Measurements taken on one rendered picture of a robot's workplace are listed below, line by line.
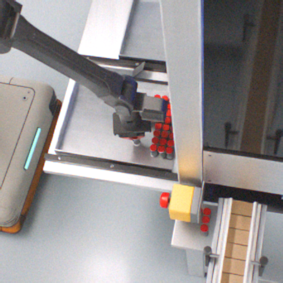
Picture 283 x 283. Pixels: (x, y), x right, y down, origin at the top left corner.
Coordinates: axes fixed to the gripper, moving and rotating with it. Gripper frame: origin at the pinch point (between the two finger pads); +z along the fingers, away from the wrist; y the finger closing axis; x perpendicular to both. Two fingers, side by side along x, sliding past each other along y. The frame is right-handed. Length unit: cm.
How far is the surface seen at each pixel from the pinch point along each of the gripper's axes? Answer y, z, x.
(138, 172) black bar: 0.3, 2.3, -10.0
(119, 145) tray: -5.1, 4.0, -0.5
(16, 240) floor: -59, 92, 3
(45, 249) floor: -47, 92, -3
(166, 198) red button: 7.9, -9.1, -22.5
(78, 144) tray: -16.9, 3.9, 1.0
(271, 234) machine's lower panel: 36.6, 24.5, -23.6
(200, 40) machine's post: 18, -71, -19
